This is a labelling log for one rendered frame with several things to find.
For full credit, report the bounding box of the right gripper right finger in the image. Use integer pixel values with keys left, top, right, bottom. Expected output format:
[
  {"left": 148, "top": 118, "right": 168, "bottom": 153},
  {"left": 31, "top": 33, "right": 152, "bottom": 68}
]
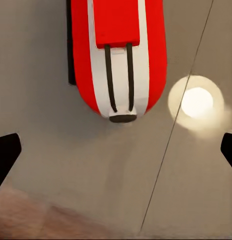
[{"left": 220, "top": 132, "right": 232, "bottom": 166}]

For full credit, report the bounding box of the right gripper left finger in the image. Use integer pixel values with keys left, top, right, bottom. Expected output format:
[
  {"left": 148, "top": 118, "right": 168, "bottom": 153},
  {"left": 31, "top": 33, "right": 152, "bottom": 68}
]
[{"left": 0, "top": 133, "right": 22, "bottom": 186}]

